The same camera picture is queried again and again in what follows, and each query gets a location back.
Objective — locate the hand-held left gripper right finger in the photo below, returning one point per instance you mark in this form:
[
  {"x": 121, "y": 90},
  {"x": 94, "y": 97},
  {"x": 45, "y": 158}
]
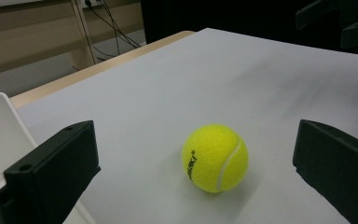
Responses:
[{"x": 338, "y": 161}]

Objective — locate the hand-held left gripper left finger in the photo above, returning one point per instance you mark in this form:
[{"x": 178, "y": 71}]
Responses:
[{"x": 52, "y": 168}]

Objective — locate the white plastic tray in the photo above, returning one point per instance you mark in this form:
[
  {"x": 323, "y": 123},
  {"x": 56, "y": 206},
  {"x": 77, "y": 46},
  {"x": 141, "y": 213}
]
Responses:
[{"x": 0, "y": 130}]

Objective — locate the yellow tennis ball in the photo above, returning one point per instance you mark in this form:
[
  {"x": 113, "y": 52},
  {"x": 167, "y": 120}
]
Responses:
[{"x": 215, "y": 158}]

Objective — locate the black curtain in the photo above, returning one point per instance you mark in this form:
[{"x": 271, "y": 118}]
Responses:
[{"x": 230, "y": 15}]

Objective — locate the white table sheet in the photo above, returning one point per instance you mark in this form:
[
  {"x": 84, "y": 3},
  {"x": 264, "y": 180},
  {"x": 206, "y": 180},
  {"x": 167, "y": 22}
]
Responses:
[{"x": 230, "y": 81}]

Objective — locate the light wooden bench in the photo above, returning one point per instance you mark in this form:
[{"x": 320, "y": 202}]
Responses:
[{"x": 28, "y": 37}]

